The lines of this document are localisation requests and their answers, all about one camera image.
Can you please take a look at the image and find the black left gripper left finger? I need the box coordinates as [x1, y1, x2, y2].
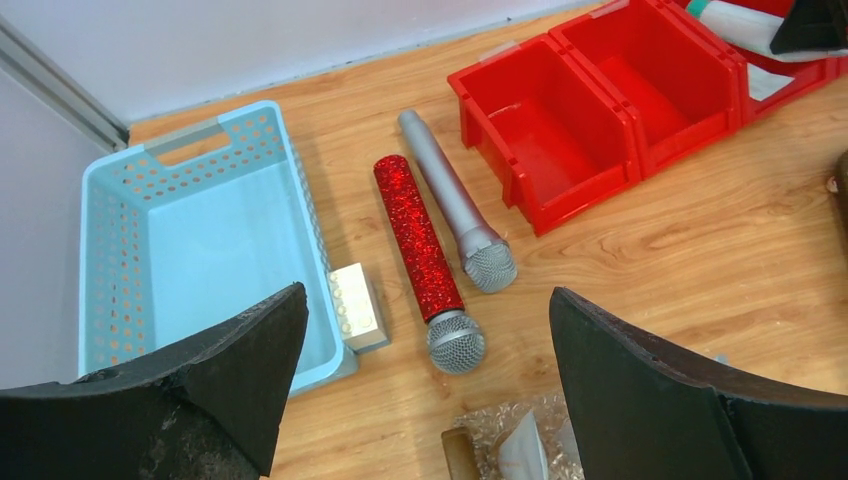
[1, 283, 308, 479]

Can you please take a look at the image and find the silver microphone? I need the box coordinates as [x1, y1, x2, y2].
[398, 110, 518, 294]

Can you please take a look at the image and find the white toy brick block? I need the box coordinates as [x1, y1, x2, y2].
[328, 263, 390, 354]

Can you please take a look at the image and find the light blue plastic basket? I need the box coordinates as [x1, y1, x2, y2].
[77, 100, 358, 395]

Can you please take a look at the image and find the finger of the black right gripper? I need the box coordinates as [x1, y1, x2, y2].
[770, 0, 847, 54]

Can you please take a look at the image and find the left aluminium frame post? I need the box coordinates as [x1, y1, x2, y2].
[1, 18, 130, 152]

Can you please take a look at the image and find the white green-cap toothpaste tube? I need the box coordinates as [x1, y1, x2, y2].
[685, 1, 847, 63]

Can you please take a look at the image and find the brown oval wooden tray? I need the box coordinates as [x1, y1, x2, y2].
[826, 150, 848, 235]

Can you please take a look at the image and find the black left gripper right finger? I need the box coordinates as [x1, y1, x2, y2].
[549, 287, 847, 479]

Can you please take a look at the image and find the red glitter microphone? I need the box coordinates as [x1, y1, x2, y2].
[373, 155, 486, 375]

